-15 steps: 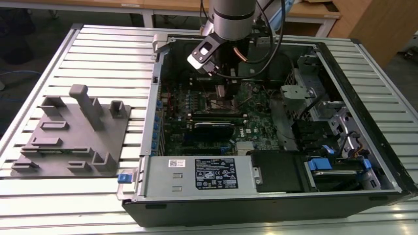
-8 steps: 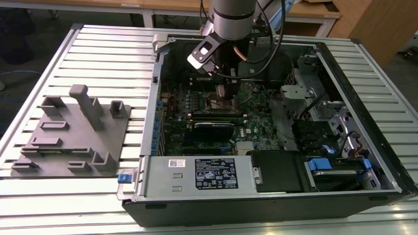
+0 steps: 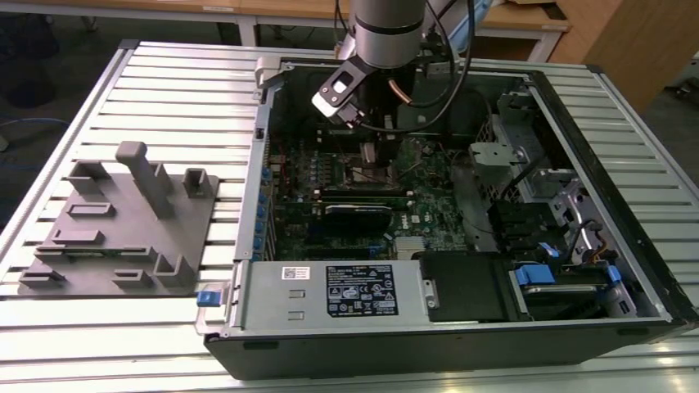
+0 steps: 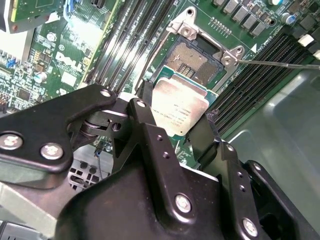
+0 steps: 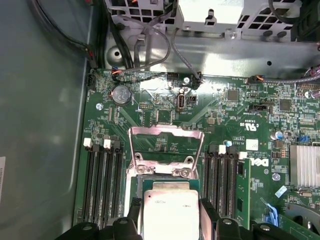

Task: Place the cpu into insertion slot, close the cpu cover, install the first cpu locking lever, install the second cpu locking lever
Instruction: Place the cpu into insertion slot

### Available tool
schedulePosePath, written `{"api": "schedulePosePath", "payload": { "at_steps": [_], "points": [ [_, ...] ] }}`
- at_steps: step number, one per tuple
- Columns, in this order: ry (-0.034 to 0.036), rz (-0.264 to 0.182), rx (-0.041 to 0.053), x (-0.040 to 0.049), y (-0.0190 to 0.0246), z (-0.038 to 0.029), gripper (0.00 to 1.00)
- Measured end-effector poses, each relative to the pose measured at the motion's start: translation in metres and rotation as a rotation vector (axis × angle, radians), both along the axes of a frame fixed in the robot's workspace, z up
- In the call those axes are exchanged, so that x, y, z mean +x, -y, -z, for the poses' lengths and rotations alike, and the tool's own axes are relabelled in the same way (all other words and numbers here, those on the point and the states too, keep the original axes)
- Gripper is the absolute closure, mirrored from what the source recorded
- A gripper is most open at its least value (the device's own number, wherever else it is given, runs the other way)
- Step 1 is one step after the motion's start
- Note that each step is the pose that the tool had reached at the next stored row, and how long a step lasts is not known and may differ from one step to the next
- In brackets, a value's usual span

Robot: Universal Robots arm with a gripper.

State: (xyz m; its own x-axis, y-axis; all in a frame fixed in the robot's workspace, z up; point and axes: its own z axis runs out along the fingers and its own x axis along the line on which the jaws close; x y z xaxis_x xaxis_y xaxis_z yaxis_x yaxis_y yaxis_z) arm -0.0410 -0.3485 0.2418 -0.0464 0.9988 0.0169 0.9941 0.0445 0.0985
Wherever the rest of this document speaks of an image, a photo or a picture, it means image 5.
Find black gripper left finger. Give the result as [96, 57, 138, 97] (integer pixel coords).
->
[53, 196, 144, 240]

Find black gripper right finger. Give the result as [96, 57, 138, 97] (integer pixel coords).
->
[199, 197, 300, 240]

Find silver CPU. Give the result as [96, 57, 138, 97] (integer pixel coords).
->
[139, 177, 201, 240]

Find metal socket cover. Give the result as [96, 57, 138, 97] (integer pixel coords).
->
[126, 125, 205, 179]

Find CPU socket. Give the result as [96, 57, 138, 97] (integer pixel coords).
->
[124, 172, 203, 240]

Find RAM slot white latch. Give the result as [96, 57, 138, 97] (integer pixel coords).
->
[101, 139, 114, 225]
[213, 144, 228, 218]
[81, 137, 95, 225]

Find blue expansion slot latch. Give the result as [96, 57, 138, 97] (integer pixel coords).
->
[259, 197, 279, 227]

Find green RAM stick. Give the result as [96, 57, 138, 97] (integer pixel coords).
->
[234, 157, 252, 230]

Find silver finned heatsink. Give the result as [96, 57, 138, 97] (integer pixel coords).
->
[289, 144, 320, 188]

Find green motherboard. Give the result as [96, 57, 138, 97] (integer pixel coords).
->
[72, 67, 320, 240]

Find silver coin cell battery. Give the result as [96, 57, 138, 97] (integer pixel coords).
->
[111, 84, 133, 107]

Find silver internal USB port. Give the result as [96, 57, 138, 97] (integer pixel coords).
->
[177, 93, 188, 112]

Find black PC case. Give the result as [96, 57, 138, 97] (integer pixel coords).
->
[0, 0, 320, 240]

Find silver perforated drive cage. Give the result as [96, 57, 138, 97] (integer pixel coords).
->
[104, 0, 297, 38]

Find black connector orange wires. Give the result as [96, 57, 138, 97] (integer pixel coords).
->
[246, 74, 264, 85]

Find grey sleeved cable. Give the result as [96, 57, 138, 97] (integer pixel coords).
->
[109, 13, 172, 73]
[172, 28, 203, 85]

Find black cable bundle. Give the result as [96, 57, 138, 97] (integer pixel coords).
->
[29, 0, 107, 70]

